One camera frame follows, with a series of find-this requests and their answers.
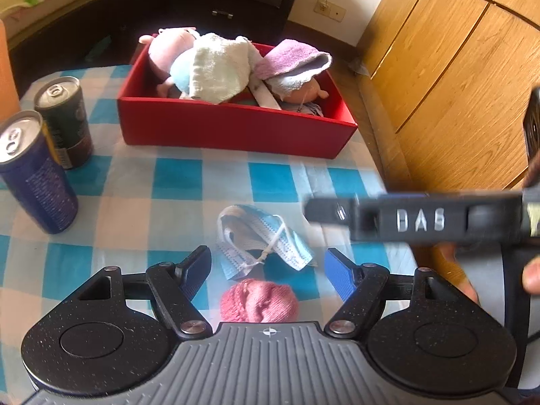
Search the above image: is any blue face mask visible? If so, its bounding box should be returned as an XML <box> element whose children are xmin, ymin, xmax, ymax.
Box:
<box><xmin>216</xmin><ymin>204</ymin><xmax>315</xmax><ymax>281</ymax></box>

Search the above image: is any blue drink can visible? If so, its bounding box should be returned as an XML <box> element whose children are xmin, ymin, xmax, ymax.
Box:
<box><xmin>0</xmin><ymin>110</ymin><xmax>79</xmax><ymax>236</ymax></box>

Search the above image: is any purple towel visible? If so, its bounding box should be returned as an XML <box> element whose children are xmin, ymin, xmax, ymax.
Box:
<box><xmin>253</xmin><ymin>39</ymin><xmax>332</xmax><ymax>98</ymax></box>

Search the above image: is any white flat strip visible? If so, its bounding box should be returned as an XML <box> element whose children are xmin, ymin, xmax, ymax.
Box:
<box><xmin>251</xmin><ymin>82</ymin><xmax>281</xmax><ymax>110</ymax></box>

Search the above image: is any pink pig plush toy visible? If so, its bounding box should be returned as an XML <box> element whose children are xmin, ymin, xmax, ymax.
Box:
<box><xmin>139</xmin><ymin>27</ymin><xmax>201</xmax><ymax>98</ymax></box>

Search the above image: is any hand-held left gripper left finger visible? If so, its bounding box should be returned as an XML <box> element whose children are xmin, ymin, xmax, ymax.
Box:
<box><xmin>78</xmin><ymin>245</ymin><xmax>214</xmax><ymax>342</ymax></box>

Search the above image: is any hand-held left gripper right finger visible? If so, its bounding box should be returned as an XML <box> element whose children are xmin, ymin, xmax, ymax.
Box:
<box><xmin>323</xmin><ymin>247</ymin><xmax>465</xmax><ymax>340</ymax></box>

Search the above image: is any red box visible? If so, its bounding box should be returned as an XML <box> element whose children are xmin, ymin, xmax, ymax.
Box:
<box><xmin>117</xmin><ymin>42</ymin><xmax>358</xmax><ymax>161</ymax></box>

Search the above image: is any blue checkered cloth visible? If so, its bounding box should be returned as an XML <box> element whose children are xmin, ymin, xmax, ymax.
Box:
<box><xmin>0</xmin><ymin>64</ymin><xmax>418</xmax><ymax>393</ymax></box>

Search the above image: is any pink knitted sock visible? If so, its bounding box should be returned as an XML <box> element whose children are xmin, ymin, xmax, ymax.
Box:
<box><xmin>219</xmin><ymin>279</ymin><xmax>300</xmax><ymax>323</ymax></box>

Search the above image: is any black drink can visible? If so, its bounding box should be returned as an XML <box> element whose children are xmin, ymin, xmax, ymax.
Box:
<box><xmin>34</xmin><ymin>76</ymin><xmax>94</xmax><ymax>170</ymax></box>

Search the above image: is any wooden wardrobe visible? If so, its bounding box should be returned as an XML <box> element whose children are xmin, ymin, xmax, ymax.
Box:
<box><xmin>356</xmin><ymin>0</ymin><xmax>540</xmax><ymax>190</ymax></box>

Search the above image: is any pale blue white towel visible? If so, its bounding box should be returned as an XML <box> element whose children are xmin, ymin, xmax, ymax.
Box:
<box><xmin>186</xmin><ymin>34</ymin><xmax>262</xmax><ymax>105</ymax></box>

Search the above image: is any beige plush doll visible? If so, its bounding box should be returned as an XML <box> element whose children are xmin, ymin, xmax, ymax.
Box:
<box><xmin>278</xmin><ymin>78</ymin><xmax>330</xmax><ymax>114</ymax></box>

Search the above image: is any person's right hand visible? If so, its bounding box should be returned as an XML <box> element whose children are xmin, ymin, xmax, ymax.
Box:
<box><xmin>521</xmin><ymin>257</ymin><xmax>540</xmax><ymax>294</ymax></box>

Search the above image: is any wall socket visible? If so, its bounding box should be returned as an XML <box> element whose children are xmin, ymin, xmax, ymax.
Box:
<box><xmin>313</xmin><ymin>0</ymin><xmax>347</xmax><ymax>21</ymax></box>

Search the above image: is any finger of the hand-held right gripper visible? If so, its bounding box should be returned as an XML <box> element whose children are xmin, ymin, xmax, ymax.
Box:
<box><xmin>304</xmin><ymin>195</ymin><xmax>359</xmax><ymax>225</ymax></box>

